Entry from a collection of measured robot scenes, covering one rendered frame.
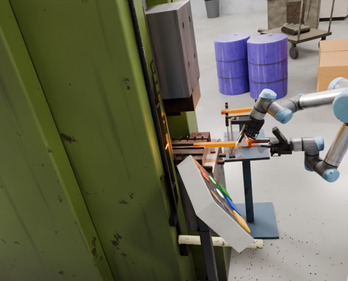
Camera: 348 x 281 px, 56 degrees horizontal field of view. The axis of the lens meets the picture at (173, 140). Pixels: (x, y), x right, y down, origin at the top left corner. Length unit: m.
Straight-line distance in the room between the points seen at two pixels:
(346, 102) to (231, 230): 0.64
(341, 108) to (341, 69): 3.22
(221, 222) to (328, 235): 1.63
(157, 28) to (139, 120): 0.42
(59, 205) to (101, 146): 0.40
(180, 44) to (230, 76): 3.64
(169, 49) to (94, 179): 0.72
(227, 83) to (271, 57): 0.86
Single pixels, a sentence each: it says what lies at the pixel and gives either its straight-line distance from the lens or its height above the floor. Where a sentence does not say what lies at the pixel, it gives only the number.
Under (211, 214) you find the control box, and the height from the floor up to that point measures 1.15.
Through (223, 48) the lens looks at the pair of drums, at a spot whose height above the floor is 0.73.
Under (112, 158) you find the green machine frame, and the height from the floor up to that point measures 1.20.
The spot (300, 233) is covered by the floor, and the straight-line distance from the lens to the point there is 2.74.
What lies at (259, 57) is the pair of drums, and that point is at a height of 0.64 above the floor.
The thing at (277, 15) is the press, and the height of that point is 0.48.
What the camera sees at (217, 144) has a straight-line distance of 1.85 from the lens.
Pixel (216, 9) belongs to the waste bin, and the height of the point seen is 0.28.
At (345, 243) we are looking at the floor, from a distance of 2.72.
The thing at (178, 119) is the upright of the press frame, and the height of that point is 1.06.
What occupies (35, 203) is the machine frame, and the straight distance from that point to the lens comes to 1.81.
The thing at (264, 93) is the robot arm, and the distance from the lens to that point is 1.69.
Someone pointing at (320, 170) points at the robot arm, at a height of 0.90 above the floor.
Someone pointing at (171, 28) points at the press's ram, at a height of 1.69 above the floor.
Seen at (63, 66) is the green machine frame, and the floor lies 1.64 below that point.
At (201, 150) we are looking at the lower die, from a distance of 1.85.
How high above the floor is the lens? 1.93
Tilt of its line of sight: 28 degrees down
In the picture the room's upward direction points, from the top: 11 degrees counter-clockwise
